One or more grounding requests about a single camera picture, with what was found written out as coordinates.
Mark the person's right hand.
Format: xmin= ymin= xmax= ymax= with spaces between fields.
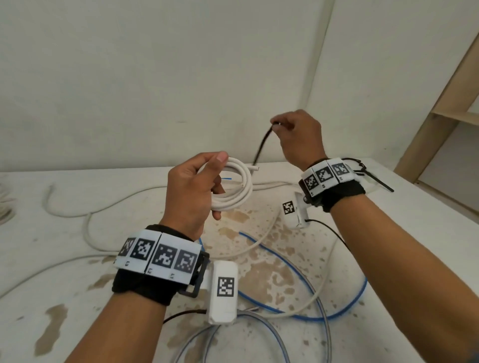
xmin=270 ymin=109 xmax=329 ymax=173

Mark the person's left hand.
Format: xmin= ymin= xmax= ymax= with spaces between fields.
xmin=159 ymin=151 xmax=230 ymax=242

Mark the black cable tie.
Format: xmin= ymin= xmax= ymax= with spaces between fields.
xmin=252 ymin=125 xmax=274 ymax=165

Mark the bundle of black cable ties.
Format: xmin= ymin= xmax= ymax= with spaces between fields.
xmin=342 ymin=157 xmax=395 ymax=193

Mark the tangle of white cables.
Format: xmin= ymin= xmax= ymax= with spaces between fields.
xmin=0 ymin=181 xmax=345 ymax=319

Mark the blue cable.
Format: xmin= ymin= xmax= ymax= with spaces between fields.
xmin=198 ymin=178 xmax=369 ymax=322

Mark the person's right forearm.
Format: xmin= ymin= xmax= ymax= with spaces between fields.
xmin=329 ymin=194 xmax=479 ymax=363

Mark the person's left forearm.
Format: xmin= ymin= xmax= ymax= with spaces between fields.
xmin=65 ymin=291 xmax=169 ymax=363

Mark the black right wristband with markers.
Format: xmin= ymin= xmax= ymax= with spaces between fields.
xmin=298 ymin=157 xmax=367 ymax=213

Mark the black wristband with markers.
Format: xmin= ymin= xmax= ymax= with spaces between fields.
xmin=298 ymin=157 xmax=367 ymax=213
xmin=111 ymin=224 xmax=210 ymax=307

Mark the black left wristband with markers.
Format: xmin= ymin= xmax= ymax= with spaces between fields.
xmin=111 ymin=224 xmax=210 ymax=307

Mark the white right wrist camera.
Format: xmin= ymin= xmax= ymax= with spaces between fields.
xmin=281 ymin=191 xmax=311 ymax=229

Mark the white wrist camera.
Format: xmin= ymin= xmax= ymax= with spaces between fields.
xmin=281 ymin=191 xmax=311 ymax=229
xmin=198 ymin=260 xmax=239 ymax=325

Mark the black right camera wire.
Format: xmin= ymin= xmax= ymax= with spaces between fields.
xmin=305 ymin=218 xmax=352 ymax=251

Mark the black camera wire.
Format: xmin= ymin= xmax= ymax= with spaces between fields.
xmin=305 ymin=218 xmax=352 ymax=251
xmin=163 ymin=308 xmax=208 ymax=325

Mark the black left camera wire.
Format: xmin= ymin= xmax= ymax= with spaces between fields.
xmin=163 ymin=308 xmax=208 ymax=325

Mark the wooden shelf frame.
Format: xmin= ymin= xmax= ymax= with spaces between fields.
xmin=393 ymin=31 xmax=479 ymax=216

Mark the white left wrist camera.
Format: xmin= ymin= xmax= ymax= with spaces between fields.
xmin=198 ymin=260 xmax=239 ymax=325

